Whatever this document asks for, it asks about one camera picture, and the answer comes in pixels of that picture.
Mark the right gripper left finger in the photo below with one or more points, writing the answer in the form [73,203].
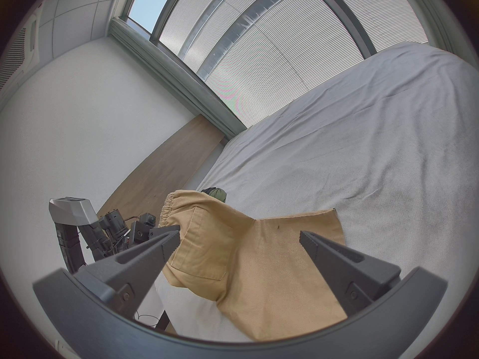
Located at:
[142,262]

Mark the green garment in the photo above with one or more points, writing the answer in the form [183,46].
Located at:
[219,195]

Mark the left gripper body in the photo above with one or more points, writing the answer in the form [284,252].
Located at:
[141,234]

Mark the tan shorts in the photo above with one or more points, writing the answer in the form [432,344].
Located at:
[269,275]

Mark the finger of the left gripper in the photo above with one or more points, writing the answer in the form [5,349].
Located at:
[164,231]

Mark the window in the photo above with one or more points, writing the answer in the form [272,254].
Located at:
[280,39]

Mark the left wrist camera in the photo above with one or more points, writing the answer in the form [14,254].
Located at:
[148,219]

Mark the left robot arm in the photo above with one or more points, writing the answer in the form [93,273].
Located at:
[71,211]

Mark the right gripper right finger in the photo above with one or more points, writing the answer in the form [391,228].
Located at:
[348,271]

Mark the black garment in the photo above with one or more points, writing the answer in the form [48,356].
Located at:
[206,191]

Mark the grey-green curtain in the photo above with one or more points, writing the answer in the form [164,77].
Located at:
[176,77]

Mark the bed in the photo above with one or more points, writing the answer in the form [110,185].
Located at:
[374,144]

